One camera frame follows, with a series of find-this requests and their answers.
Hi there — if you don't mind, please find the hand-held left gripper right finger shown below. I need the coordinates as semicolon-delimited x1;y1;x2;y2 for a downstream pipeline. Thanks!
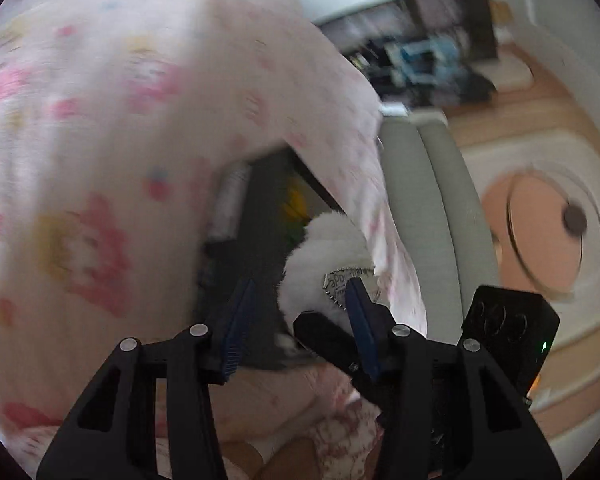
344;279;562;480

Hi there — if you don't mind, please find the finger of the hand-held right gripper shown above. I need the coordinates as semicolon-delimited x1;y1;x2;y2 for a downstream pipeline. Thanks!
293;311;385;407

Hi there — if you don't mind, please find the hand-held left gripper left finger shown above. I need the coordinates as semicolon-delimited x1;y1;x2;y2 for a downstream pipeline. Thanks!
36;279;257;480

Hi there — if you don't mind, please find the dark cardboard box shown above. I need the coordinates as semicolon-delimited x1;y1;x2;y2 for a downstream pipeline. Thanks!
197;147;352;374

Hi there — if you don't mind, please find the white plush toy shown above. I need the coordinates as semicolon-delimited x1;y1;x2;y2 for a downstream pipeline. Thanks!
275;211;382;342

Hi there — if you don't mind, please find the pink floral cloth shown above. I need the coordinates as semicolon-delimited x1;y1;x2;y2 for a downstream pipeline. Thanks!
220;364;387;480

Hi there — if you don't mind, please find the yellow toy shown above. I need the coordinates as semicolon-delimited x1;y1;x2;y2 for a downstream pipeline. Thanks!
282;184;309;222

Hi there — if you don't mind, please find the grey cushion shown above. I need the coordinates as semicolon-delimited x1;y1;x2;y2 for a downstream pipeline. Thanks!
379;114;504;352

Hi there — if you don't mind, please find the pink printed blanket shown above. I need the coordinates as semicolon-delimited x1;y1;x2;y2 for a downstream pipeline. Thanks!
0;0;429;480

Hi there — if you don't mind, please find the dark cluttered shelf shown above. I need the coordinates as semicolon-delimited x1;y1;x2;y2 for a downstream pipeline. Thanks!
324;0;499;109

